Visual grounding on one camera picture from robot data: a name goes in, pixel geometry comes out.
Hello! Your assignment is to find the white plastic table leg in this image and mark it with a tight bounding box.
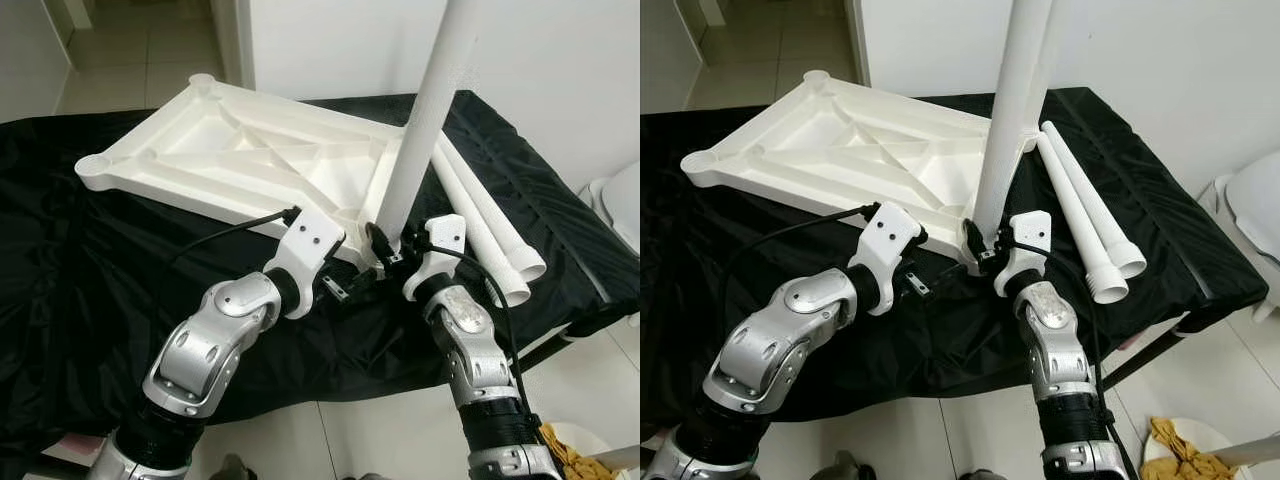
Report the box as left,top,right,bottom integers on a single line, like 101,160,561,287
1035,135,1131,306
1030,0,1069,141
970,0,1053,241
440,135,548,283
375,0,483,246
1042,120,1149,281
432,150,533,308

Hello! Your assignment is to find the white plastic table top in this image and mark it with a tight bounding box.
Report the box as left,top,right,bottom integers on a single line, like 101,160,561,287
680,70,1041,271
75,73,421,271

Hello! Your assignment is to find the black metal table leg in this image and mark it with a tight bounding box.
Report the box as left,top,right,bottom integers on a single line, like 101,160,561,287
520,335,578,378
1100,330,1191,393

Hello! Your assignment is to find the black table cloth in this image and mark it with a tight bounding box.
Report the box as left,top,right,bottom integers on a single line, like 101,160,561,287
0,90,641,456
640,87,1269,431

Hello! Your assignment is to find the white round plate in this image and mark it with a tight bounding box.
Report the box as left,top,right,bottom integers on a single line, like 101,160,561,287
545,422,613,473
1145,418,1251,480

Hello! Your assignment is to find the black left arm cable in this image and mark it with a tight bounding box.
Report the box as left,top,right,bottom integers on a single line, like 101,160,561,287
725,203,881,301
165,207,301,293

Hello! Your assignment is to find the white door frame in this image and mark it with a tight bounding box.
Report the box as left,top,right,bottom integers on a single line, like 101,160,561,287
215,0,257,96
845,0,872,88

